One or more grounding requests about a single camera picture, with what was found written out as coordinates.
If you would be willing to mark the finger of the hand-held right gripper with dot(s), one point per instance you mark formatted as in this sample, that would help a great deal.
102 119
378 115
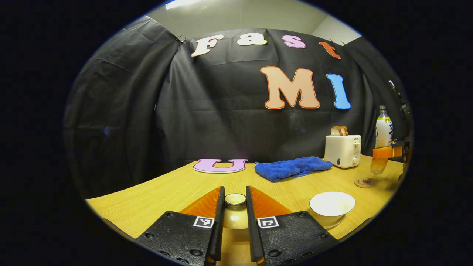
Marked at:
384 152

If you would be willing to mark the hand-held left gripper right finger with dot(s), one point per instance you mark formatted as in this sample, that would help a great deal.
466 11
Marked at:
252 236

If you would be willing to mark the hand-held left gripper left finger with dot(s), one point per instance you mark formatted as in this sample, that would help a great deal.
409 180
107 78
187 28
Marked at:
218 229

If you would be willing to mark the cream ceramic teacup lid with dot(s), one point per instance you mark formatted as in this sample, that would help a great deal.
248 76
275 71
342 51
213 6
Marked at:
235 218

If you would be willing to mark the clear water bottle white label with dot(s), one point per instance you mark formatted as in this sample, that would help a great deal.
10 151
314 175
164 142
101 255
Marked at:
383 129

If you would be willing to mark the round cork coaster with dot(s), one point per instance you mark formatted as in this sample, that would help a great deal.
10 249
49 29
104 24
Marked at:
365 182

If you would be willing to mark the cream ceramic teacup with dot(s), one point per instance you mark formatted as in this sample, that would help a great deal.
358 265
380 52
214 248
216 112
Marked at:
332 204

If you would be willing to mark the white toaster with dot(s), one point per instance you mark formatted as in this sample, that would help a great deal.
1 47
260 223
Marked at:
342 151

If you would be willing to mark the bread slice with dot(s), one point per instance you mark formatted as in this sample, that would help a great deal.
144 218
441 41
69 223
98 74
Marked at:
344 130
335 130

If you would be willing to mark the pink letter cutout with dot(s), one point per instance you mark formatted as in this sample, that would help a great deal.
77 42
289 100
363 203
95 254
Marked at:
218 168

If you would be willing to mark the blue towel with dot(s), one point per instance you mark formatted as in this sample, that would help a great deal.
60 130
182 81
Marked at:
292 168

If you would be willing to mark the cream ceramic saucer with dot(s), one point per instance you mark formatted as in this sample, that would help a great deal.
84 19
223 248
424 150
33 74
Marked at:
330 222

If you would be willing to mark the black backdrop cloth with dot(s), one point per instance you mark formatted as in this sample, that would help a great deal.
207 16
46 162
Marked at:
221 122

